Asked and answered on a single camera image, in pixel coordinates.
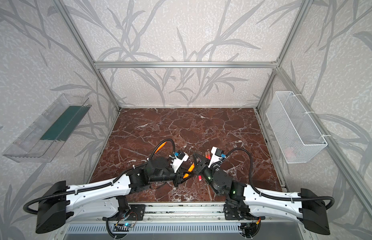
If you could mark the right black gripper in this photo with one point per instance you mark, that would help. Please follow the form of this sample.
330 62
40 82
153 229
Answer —
204 168

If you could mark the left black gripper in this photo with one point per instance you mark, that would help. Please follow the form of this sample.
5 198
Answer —
176 173

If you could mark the orange marker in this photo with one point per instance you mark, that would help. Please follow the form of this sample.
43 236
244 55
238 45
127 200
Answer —
189 171
161 146

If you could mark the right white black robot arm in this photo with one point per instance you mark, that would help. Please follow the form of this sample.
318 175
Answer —
246 202

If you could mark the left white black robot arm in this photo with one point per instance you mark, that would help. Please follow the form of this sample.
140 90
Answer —
105 199

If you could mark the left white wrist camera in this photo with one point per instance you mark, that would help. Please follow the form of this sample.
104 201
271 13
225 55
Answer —
179 158

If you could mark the aluminium frame rail front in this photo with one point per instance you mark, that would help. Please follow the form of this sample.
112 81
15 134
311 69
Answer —
195 211

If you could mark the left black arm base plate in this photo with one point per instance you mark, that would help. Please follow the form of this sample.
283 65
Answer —
133 212

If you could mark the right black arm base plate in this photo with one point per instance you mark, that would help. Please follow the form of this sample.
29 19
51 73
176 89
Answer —
238 213

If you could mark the white wire mesh basket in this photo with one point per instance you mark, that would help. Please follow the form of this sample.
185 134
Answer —
297 135

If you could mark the clear plastic wall bin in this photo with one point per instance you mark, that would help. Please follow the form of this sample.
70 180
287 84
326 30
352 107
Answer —
44 138

